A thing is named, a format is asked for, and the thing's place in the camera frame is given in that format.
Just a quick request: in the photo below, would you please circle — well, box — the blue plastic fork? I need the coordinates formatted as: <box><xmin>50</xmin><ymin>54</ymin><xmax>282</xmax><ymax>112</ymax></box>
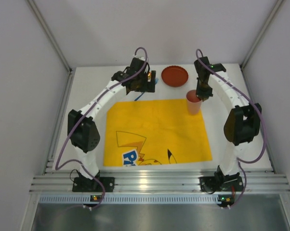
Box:
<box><xmin>134</xmin><ymin>78</ymin><xmax>158</xmax><ymax>101</ymax></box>

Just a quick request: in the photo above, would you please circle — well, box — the pink plastic cup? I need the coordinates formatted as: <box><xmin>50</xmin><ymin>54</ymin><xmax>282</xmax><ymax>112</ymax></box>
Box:
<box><xmin>186</xmin><ymin>90</ymin><xmax>202</xmax><ymax>115</ymax></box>

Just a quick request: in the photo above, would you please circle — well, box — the yellow printed cloth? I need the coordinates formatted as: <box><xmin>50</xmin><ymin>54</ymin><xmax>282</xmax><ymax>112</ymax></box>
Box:
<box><xmin>104</xmin><ymin>99</ymin><xmax>212</xmax><ymax>167</ymax></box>

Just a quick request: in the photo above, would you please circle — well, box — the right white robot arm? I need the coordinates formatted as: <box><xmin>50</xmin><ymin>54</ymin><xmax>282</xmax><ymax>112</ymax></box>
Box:
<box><xmin>194</xmin><ymin>57</ymin><xmax>262</xmax><ymax>194</ymax></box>

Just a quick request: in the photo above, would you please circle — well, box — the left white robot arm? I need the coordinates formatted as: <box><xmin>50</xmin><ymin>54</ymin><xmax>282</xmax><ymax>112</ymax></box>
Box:
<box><xmin>67</xmin><ymin>56</ymin><xmax>156</xmax><ymax>180</ymax></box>

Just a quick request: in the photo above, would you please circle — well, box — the gold metal spoon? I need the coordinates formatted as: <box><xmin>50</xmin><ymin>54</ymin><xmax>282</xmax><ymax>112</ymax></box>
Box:
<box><xmin>147</xmin><ymin>72</ymin><xmax>152</xmax><ymax>82</ymax></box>

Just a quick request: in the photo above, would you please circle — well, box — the red round plate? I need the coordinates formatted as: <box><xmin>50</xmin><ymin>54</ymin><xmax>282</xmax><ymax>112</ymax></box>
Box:
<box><xmin>161</xmin><ymin>65</ymin><xmax>188</xmax><ymax>87</ymax></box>

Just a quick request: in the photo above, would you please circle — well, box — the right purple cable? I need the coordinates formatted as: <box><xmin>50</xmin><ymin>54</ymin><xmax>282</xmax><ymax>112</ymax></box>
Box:
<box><xmin>196</xmin><ymin>49</ymin><xmax>268</xmax><ymax>209</ymax></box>

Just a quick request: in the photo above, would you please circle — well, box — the purple cable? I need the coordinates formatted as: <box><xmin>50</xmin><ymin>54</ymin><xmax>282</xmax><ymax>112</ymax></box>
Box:
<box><xmin>196</xmin><ymin>49</ymin><xmax>268</xmax><ymax>209</ymax></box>
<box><xmin>55</xmin><ymin>47</ymin><xmax>149</xmax><ymax>210</ymax></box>

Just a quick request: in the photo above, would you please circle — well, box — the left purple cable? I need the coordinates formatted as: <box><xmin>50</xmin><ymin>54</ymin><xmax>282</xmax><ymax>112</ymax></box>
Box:
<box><xmin>55</xmin><ymin>47</ymin><xmax>149</xmax><ymax>210</ymax></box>

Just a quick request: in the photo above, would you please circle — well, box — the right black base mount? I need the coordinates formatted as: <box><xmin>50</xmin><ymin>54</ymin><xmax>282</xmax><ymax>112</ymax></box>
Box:
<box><xmin>199</xmin><ymin>176</ymin><xmax>244</xmax><ymax>194</ymax></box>

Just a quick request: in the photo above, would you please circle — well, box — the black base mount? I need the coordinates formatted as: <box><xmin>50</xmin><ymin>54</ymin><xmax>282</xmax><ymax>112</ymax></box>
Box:
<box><xmin>72</xmin><ymin>177</ymin><xmax>115</xmax><ymax>193</ymax></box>
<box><xmin>199</xmin><ymin>176</ymin><xmax>244</xmax><ymax>194</ymax></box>

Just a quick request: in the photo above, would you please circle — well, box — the left aluminium corner post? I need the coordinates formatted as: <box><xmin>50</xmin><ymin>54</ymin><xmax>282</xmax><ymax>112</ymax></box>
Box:
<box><xmin>24</xmin><ymin>0</ymin><xmax>73</xmax><ymax>73</ymax></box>

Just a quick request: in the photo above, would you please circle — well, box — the aluminium corner post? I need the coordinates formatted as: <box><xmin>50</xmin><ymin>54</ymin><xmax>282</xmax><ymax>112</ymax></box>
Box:
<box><xmin>240</xmin><ymin>0</ymin><xmax>287</xmax><ymax>70</ymax></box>
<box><xmin>24</xmin><ymin>0</ymin><xmax>73</xmax><ymax>73</ymax></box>

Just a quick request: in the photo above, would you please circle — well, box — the right aluminium corner post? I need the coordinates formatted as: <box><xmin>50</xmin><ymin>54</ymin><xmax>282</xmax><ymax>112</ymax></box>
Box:
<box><xmin>240</xmin><ymin>0</ymin><xmax>287</xmax><ymax>70</ymax></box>

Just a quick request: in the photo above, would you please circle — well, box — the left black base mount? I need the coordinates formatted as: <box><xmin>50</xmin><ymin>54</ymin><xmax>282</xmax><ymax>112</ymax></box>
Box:
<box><xmin>72</xmin><ymin>177</ymin><xmax>115</xmax><ymax>193</ymax></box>

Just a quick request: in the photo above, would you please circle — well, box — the aluminium mounting rail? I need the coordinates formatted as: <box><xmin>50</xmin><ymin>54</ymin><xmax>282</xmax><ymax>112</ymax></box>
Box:
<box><xmin>29</xmin><ymin>170</ymin><xmax>290</xmax><ymax>194</ymax></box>

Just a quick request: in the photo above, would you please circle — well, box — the perforated grey cable duct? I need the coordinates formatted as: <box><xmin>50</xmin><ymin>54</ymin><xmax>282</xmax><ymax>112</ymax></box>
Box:
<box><xmin>39</xmin><ymin>194</ymin><xmax>232</xmax><ymax>205</ymax></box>

